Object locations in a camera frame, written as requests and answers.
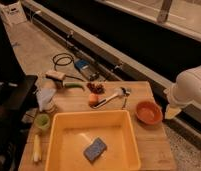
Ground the yellow banana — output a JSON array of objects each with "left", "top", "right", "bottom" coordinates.
[{"left": 33, "top": 134, "right": 42, "bottom": 162}]

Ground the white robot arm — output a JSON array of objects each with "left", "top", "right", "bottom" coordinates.
[{"left": 164, "top": 65, "right": 201, "bottom": 119}]

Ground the red bowl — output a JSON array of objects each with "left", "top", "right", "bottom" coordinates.
[{"left": 135, "top": 101, "right": 163, "bottom": 125}]

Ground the red grapes bunch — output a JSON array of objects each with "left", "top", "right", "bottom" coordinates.
[{"left": 87, "top": 83, "right": 105, "bottom": 94}]

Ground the blue electronic box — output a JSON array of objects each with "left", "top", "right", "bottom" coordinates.
[{"left": 74, "top": 59, "right": 99, "bottom": 81}]

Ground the metal spoon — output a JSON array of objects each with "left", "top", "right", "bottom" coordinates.
[{"left": 121, "top": 88, "right": 131, "bottom": 109}]

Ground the green cucumber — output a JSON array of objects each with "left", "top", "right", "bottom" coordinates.
[{"left": 63, "top": 83, "right": 85, "bottom": 91}]

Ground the yellow plastic tub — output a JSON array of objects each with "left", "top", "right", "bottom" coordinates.
[{"left": 45, "top": 110, "right": 141, "bottom": 171}]

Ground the blue sponge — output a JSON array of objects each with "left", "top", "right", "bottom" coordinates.
[{"left": 83, "top": 138, "right": 107, "bottom": 163}]

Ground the green cup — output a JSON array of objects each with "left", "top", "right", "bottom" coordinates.
[{"left": 35, "top": 114, "right": 50, "bottom": 131}]

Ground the black side furniture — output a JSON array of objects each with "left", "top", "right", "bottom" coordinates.
[{"left": 0, "top": 16, "right": 38, "bottom": 171}]

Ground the white box with label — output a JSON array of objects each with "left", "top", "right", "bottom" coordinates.
[{"left": 1, "top": 1, "right": 27, "bottom": 26}]

